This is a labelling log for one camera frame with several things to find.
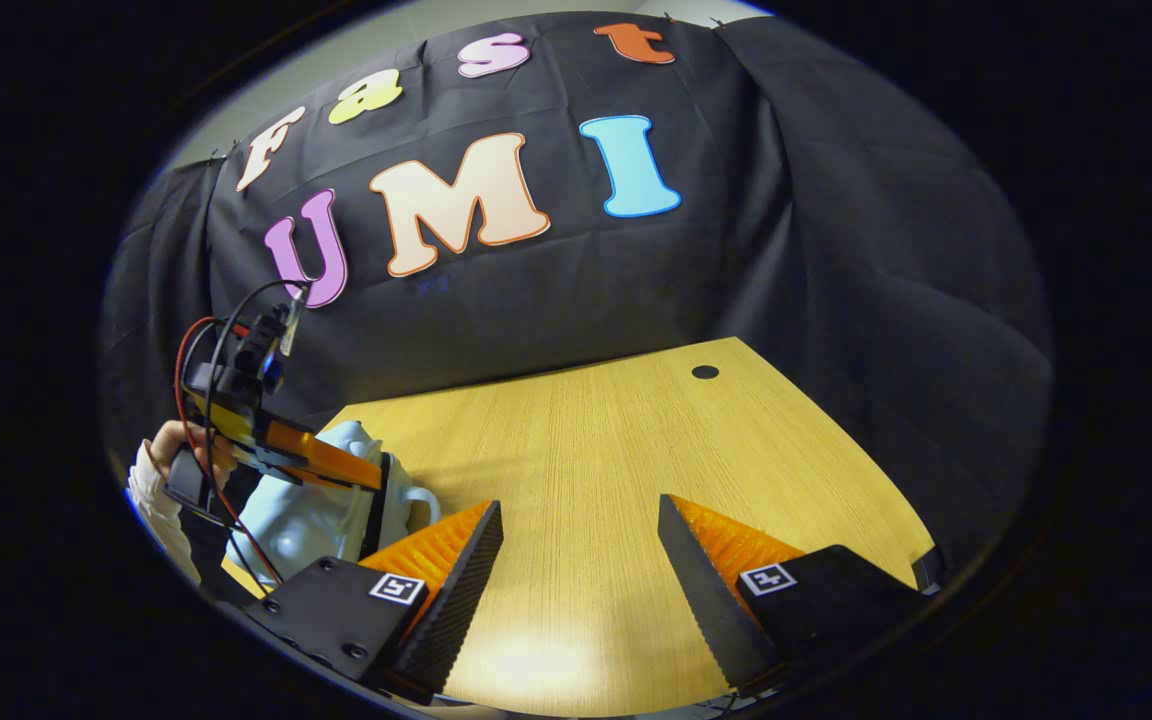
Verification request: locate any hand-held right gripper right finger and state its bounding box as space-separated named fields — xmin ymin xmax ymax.
xmin=657 ymin=493 xmax=938 ymax=697

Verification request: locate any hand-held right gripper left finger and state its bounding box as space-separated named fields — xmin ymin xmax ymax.
xmin=244 ymin=499 xmax=505 ymax=706

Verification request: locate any light blue suitcase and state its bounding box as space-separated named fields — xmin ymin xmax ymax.
xmin=225 ymin=419 xmax=443 ymax=593

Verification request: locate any black backdrop cloth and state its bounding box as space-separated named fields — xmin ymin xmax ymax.
xmin=101 ymin=12 xmax=1052 ymax=583

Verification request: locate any black cable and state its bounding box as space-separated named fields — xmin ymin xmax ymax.
xmin=200 ymin=279 xmax=313 ymax=593

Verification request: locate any red cable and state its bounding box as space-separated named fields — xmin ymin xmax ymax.
xmin=173 ymin=314 xmax=284 ymax=587

